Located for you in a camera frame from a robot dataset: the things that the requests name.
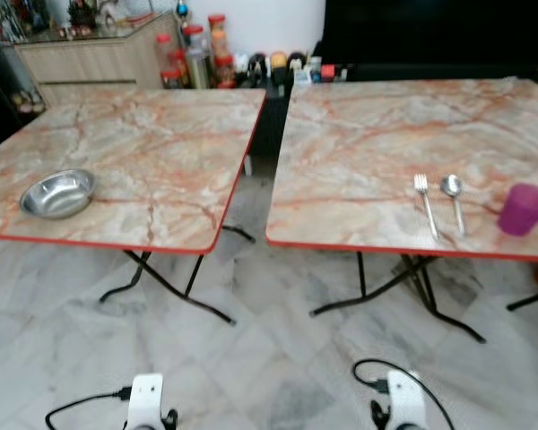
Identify large steel bowl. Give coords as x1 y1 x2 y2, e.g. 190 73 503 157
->
19 168 98 220

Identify black folding table legs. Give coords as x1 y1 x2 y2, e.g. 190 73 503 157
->
99 224 257 325
309 253 487 344

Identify silver metal fork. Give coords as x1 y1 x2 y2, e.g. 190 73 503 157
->
413 173 440 240

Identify silver metal spoon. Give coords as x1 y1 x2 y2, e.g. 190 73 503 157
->
440 175 468 238

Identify purple plastic cup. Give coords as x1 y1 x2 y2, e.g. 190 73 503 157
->
498 183 538 237

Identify red lidded plastic jar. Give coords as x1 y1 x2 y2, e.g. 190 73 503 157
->
161 70 186 89
157 34 175 73
213 56 239 89
183 25 207 53

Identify steel canister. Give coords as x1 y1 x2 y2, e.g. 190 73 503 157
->
188 47 213 89

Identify dark display cabinet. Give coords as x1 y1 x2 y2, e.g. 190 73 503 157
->
0 43 48 155

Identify light wooden cabinet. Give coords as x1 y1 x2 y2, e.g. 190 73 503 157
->
13 13 185 92

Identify tall red lidded jar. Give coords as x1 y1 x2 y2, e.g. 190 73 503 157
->
208 14 230 59

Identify black flat television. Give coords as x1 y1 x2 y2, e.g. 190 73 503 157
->
314 0 538 69

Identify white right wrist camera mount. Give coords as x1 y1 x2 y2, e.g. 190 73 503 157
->
386 372 424 430

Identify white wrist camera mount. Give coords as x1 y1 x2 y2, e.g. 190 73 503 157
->
386 372 424 430
127 374 166 430

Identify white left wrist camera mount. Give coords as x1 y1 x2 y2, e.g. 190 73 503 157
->
127 374 166 430

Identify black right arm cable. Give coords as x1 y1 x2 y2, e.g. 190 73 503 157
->
352 358 455 430

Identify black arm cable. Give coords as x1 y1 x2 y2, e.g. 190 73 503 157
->
352 358 455 430
45 386 132 430

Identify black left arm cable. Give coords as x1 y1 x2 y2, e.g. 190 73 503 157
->
45 386 132 430

